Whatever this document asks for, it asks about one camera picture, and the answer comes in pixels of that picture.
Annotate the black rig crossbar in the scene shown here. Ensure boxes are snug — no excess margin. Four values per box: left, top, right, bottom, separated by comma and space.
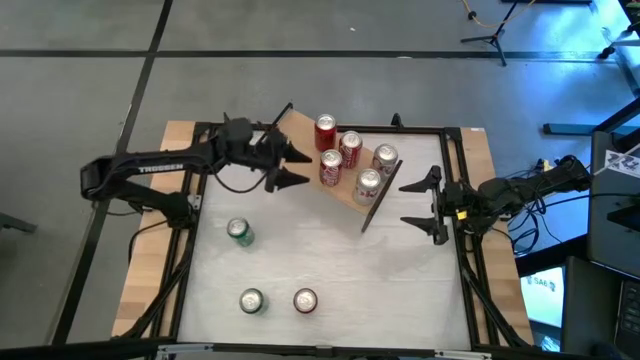
0, 335, 591, 360

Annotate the dark grey cabinet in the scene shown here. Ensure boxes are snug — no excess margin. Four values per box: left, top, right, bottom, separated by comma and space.
587, 130, 640, 279

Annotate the wooden shelf black metal frame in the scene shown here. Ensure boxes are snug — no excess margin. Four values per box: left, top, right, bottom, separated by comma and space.
253, 101, 405, 235

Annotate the printed marker paper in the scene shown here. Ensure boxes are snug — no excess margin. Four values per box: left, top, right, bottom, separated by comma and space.
603, 148, 640, 180

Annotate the red Coke Zero can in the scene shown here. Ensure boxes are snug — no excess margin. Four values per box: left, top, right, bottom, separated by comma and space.
292, 287, 319, 315

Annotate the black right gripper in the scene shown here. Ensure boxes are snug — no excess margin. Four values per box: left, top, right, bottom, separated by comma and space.
398, 165, 481, 246

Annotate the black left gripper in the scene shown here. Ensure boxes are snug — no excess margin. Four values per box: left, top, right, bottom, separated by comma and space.
247, 130, 313, 194

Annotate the lit monitor screen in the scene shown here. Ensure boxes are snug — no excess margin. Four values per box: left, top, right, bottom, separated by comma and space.
519, 266, 566, 329

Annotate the green Sprite can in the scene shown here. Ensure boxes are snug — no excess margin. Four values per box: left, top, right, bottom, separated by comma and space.
238, 287, 270, 316
225, 216, 256, 248

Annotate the yellow extension cable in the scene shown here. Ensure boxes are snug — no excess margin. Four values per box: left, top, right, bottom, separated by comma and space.
460, 0, 537, 30

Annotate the black arm base cable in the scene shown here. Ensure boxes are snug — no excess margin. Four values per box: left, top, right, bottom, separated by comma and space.
127, 218, 174, 264

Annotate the black tripod stand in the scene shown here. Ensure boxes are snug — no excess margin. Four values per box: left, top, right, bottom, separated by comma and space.
459, 0, 539, 68

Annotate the black left wrist camera cable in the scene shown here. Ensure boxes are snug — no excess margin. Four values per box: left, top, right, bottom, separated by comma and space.
212, 162, 274, 195

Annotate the black equipment case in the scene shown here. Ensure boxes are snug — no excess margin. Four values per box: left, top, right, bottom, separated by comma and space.
560, 255, 624, 356

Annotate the black metal table frame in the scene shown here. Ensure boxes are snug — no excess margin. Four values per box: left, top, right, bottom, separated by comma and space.
112, 112, 534, 351

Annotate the silver Diet Coke can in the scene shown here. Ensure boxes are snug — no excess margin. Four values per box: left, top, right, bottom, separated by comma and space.
370, 143, 400, 181
352, 167, 383, 207

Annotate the grey floor stand foot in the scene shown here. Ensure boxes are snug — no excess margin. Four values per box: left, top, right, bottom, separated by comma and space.
0, 212, 39, 235

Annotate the red Star Wars Coca-Cola can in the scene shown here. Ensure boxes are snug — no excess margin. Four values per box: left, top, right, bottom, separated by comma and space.
318, 148, 344, 188

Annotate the black stand base beam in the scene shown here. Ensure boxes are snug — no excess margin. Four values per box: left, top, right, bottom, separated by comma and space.
542, 97, 640, 137

